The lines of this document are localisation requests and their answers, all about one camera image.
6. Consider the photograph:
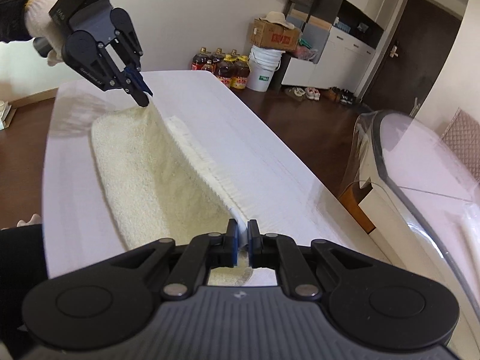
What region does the cream yellow terry towel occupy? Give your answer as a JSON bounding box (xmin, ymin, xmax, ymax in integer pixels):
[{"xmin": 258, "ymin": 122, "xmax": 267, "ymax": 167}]
[{"xmin": 90, "ymin": 105, "xmax": 253, "ymax": 286}]

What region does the black sleeved left forearm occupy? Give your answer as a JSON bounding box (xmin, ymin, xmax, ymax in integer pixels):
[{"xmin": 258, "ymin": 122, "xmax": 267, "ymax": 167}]
[{"xmin": 0, "ymin": 0, "xmax": 32, "ymax": 43}]

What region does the white gloved left hand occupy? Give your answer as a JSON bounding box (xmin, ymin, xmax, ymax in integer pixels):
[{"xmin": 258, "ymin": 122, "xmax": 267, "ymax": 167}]
[{"xmin": 24, "ymin": 0, "xmax": 66, "ymax": 67}]

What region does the cooking oil bottle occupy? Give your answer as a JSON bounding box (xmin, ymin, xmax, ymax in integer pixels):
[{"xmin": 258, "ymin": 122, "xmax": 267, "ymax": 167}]
[
  {"xmin": 216, "ymin": 55, "xmax": 236, "ymax": 88},
  {"xmin": 230, "ymin": 55, "xmax": 251, "ymax": 89}
]

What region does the cream dining table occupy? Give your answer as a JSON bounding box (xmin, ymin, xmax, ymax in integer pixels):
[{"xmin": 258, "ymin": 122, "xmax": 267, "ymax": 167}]
[{"xmin": 337, "ymin": 109, "xmax": 480, "ymax": 308}]

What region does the cardboard box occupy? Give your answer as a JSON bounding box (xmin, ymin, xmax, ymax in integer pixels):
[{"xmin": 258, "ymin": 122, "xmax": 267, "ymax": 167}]
[{"xmin": 250, "ymin": 19, "xmax": 301, "ymax": 51}]

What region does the white plastic bucket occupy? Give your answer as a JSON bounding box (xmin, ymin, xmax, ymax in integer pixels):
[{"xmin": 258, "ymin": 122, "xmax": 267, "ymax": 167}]
[{"xmin": 247, "ymin": 46, "xmax": 283, "ymax": 93}]

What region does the straw hat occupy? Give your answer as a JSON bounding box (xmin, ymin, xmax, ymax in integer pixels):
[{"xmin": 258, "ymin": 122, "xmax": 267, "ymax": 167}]
[{"xmin": 260, "ymin": 11, "xmax": 295, "ymax": 30}]

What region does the quilted pink chair back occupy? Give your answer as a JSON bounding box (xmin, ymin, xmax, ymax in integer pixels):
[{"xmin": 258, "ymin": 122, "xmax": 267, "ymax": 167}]
[{"xmin": 441, "ymin": 108, "xmax": 480, "ymax": 181}]

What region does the white storage cabinet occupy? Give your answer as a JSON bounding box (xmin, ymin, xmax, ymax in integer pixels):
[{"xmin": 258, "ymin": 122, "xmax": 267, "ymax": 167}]
[{"xmin": 274, "ymin": 0, "xmax": 398, "ymax": 92}]

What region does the dark wooden door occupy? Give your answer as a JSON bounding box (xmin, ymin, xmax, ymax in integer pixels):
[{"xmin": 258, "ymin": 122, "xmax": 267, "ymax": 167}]
[{"xmin": 362, "ymin": 0, "xmax": 461, "ymax": 115}]

